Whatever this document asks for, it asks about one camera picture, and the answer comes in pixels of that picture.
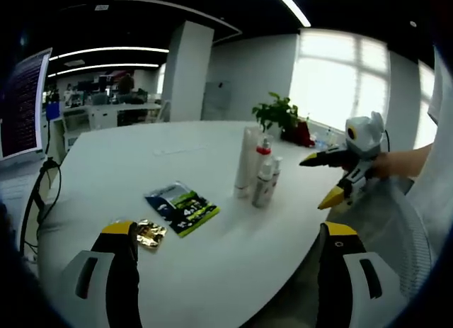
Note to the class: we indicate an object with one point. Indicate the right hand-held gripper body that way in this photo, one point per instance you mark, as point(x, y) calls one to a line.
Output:
point(366, 136)

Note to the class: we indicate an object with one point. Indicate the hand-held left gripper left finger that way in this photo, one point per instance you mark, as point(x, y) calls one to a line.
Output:
point(113, 282)

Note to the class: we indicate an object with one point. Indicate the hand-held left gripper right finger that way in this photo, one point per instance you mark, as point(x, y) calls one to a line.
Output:
point(347, 282)

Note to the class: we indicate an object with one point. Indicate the gold skincare sachet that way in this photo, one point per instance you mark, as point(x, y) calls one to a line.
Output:
point(152, 234)

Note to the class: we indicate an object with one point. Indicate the red collar skincare bottle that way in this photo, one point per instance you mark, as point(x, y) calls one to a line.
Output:
point(264, 151)

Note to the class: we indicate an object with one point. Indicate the white skincare tube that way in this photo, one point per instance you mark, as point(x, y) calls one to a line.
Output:
point(246, 158)

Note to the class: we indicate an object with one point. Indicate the green dark skincare sachet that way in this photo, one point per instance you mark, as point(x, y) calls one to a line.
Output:
point(184, 209)

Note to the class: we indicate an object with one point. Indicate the person's right hand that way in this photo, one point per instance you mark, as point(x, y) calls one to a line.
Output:
point(384, 166)

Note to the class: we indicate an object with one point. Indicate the red bag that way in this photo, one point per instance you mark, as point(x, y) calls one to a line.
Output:
point(301, 133)

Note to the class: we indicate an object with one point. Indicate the large window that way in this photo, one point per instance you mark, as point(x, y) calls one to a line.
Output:
point(339, 80)

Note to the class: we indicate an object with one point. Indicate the grey mesh office chair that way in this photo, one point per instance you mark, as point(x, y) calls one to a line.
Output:
point(393, 236)

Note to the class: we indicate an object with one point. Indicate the potted green plant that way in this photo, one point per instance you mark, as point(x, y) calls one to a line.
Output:
point(277, 110)

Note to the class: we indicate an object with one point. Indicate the person's white shirt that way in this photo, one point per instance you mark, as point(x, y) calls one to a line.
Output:
point(437, 147)

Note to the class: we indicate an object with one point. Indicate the white office desk row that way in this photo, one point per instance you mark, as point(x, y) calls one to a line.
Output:
point(117, 112)

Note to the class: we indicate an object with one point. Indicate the open laptop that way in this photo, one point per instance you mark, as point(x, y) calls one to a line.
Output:
point(23, 105)

